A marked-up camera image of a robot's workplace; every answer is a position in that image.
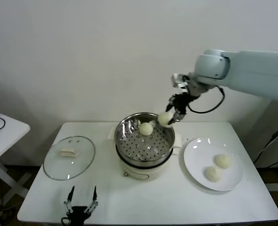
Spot glass lid with cream handle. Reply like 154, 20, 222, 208
43, 136, 96, 181

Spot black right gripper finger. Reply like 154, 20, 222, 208
168, 110, 187, 124
166, 94, 177, 112

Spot cream electric cooker pot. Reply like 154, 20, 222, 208
108, 126, 183, 182

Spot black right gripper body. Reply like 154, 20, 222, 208
172, 93, 192, 114

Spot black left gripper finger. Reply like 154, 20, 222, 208
63, 185, 75, 214
85, 185, 99, 214

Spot stainless steel steamer basket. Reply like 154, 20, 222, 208
114, 113, 176, 163

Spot white steamed baozi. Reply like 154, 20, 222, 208
214, 154, 232, 169
204, 166, 222, 182
158, 112, 175, 127
139, 122, 153, 137

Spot white folding side table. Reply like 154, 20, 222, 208
0, 108, 31, 210

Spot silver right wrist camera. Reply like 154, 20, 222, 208
171, 73, 189, 89

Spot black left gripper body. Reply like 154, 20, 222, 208
70, 205, 91, 226

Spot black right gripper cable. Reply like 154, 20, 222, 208
187, 85, 225, 114

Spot white round plate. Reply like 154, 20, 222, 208
183, 137, 244, 192

